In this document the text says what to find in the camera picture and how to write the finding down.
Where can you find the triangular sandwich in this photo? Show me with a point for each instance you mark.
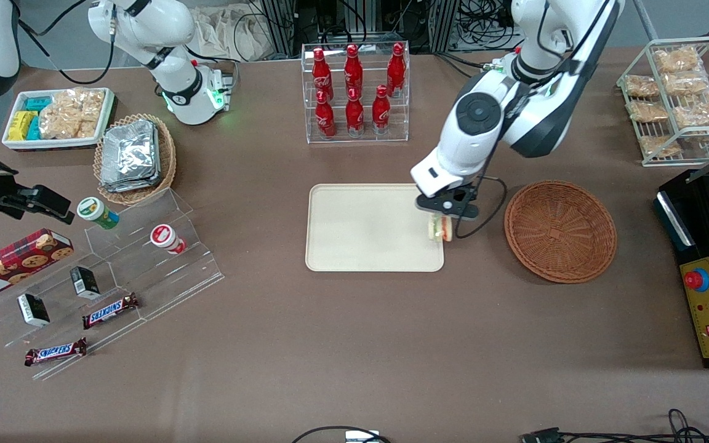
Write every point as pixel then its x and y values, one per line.
pixel 439 231

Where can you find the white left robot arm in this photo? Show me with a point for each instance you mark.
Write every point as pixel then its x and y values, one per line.
pixel 539 111

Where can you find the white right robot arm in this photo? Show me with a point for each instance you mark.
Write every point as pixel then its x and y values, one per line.
pixel 176 31

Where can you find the white rectangular snack tray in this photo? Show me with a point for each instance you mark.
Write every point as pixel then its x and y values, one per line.
pixel 53 145

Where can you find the beige plastic tray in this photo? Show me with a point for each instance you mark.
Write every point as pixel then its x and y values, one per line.
pixel 367 227

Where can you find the round brown wicker basket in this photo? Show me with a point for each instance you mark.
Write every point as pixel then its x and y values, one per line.
pixel 560 231

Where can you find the oval tan wicker basket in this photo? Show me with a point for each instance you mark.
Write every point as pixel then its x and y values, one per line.
pixel 168 166

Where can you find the green lidded cup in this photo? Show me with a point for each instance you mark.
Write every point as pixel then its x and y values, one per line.
pixel 96 211

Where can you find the red tartan cookie box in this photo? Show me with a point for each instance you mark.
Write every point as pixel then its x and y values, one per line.
pixel 16 264

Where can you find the silver foil packet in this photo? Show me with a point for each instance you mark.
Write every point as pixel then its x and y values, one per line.
pixel 130 151
pixel 130 187

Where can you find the teal snack packet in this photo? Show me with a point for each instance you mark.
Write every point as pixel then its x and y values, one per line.
pixel 33 129
pixel 37 103

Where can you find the small black box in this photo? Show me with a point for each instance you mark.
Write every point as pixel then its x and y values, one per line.
pixel 33 309
pixel 85 282

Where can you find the yellow snack packet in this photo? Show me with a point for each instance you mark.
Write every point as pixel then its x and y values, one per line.
pixel 19 126

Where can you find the clear bag of crackers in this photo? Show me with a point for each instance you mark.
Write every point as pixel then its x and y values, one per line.
pixel 71 114

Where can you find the red lidded cup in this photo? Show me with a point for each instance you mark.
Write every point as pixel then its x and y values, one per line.
pixel 164 237

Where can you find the red cola bottle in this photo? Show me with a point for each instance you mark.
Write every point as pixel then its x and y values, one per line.
pixel 320 71
pixel 381 111
pixel 325 117
pixel 352 67
pixel 354 114
pixel 396 67

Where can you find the Snickers chocolate bar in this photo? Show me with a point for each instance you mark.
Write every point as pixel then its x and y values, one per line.
pixel 110 311
pixel 56 352

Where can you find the clear acrylic bottle rack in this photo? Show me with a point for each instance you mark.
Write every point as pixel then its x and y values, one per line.
pixel 337 139

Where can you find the clear acrylic stepped stand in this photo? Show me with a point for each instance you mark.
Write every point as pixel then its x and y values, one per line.
pixel 194 271

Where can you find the clear bag of brown snacks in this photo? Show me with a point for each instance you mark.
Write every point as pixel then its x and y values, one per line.
pixel 687 83
pixel 699 114
pixel 659 146
pixel 647 111
pixel 676 59
pixel 640 86

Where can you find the beige crumpled cloth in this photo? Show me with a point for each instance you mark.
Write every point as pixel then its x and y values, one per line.
pixel 231 34

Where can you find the small white device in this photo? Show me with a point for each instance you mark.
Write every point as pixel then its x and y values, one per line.
pixel 362 437

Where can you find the black machine housing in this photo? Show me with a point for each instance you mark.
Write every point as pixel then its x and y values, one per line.
pixel 705 221

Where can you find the red emergency stop button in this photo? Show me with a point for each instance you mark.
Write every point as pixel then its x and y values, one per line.
pixel 696 280

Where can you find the aluminium frame profile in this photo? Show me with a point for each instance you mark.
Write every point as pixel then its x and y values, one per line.
pixel 280 24
pixel 444 24

